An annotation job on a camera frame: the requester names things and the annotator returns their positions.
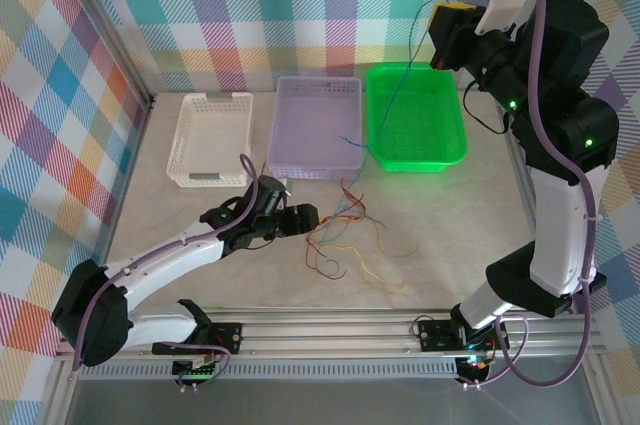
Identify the red cable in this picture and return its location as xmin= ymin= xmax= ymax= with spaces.
xmin=304 ymin=228 xmax=330 ymax=272
xmin=324 ymin=177 xmax=367 ymax=224
xmin=372 ymin=217 xmax=420 ymax=260

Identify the yellow cable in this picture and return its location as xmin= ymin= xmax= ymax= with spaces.
xmin=319 ymin=243 xmax=397 ymax=292
xmin=356 ymin=249 xmax=410 ymax=295

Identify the purple perforated basket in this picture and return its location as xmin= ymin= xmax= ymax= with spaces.
xmin=266 ymin=75 xmax=364 ymax=181

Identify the white perforated basket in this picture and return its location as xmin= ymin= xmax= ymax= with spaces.
xmin=165 ymin=92 xmax=255 ymax=190

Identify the green mesh basket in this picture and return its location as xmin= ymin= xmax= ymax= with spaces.
xmin=366 ymin=61 xmax=469 ymax=175

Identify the colourful plaid backdrop cloth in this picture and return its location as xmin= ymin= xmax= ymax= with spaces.
xmin=0 ymin=0 xmax=640 ymax=425

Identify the small circuit board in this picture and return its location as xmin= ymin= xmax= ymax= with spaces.
xmin=171 ymin=354 xmax=222 ymax=381
xmin=456 ymin=354 xmax=495 ymax=379

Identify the purple sleeved cable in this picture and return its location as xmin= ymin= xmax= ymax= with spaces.
xmin=72 ymin=153 xmax=264 ymax=391
xmin=462 ymin=0 xmax=601 ymax=391

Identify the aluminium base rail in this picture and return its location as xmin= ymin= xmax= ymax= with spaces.
xmin=53 ymin=305 xmax=607 ymax=362

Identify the aluminium side rail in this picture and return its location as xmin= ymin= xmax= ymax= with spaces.
xmin=502 ymin=109 xmax=539 ymax=246
xmin=102 ymin=94 xmax=159 ymax=269

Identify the slotted grey cable duct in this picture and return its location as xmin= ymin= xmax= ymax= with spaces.
xmin=74 ymin=362 xmax=462 ymax=382

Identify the aluminium corner post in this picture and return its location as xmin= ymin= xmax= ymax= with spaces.
xmin=58 ymin=0 xmax=157 ymax=111

